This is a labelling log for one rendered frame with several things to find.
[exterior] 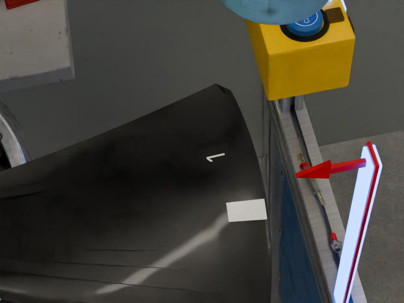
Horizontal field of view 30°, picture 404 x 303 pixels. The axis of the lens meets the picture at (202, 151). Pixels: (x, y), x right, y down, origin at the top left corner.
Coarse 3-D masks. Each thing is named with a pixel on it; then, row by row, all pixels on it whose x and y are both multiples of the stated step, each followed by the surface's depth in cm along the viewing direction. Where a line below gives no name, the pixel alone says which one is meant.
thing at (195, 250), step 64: (128, 128) 64; (192, 128) 64; (0, 192) 61; (64, 192) 61; (128, 192) 61; (192, 192) 62; (256, 192) 62; (0, 256) 59; (64, 256) 59; (128, 256) 59; (192, 256) 60; (256, 256) 61
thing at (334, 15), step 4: (332, 8) 84; (336, 8) 84; (340, 8) 84; (328, 12) 84; (332, 12) 84; (336, 12) 84; (340, 12) 84; (328, 16) 83; (332, 16) 83; (336, 16) 83; (340, 16) 83; (328, 20) 83; (332, 20) 83; (336, 20) 83; (340, 20) 83
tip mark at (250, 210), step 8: (248, 200) 62; (256, 200) 62; (264, 200) 62; (232, 208) 62; (240, 208) 62; (248, 208) 62; (256, 208) 62; (264, 208) 62; (232, 216) 61; (240, 216) 62; (248, 216) 62; (256, 216) 62; (264, 216) 62
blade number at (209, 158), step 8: (224, 144) 63; (200, 152) 63; (208, 152) 63; (216, 152) 63; (224, 152) 63; (200, 160) 63; (208, 160) 63; (216, 160) 63; (224, 160) 63; (232, 160) 63; (208, 168) 63; (216, 168) 63
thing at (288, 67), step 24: (336, 0) 85; (264, 24) 84; (336, 24) 84; (264, 48) 84; (288, 48) 82; (312, 48) 82; (336, 48) 83; (264, 72) 87; (288, 72) 85; (312, 72) 86; (336, 72) 87; (288, 96) 89
